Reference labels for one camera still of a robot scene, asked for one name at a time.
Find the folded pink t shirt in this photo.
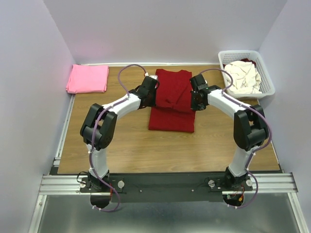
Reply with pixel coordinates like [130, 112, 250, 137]
[66, 65, 109, 94]

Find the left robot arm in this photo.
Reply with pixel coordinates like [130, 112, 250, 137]
[80, 74, 160, 192]

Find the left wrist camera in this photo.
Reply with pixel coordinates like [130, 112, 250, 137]
[144, 72, 158, 80]

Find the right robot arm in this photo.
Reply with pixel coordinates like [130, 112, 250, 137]
[190, 74, 269, 190]

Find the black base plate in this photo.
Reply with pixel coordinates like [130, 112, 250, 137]
[77, 172, 256, 207]

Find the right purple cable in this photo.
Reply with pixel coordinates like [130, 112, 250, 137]
[199, 68, 272, 210]

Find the red t shirt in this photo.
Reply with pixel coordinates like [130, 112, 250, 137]
[148, 69, 195, 133]

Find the dark red shirt in basket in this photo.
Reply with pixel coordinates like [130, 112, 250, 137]
[241, 58, 257, 67]

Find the aluminium frame rail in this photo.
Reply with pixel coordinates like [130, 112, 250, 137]
[30, 93, 308, 233]

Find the white plastic basket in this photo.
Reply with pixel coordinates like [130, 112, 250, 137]
[218, 50, 275, 100]

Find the cream white t shirt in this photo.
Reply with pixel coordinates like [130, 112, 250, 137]
[224, 61, 262, 94]

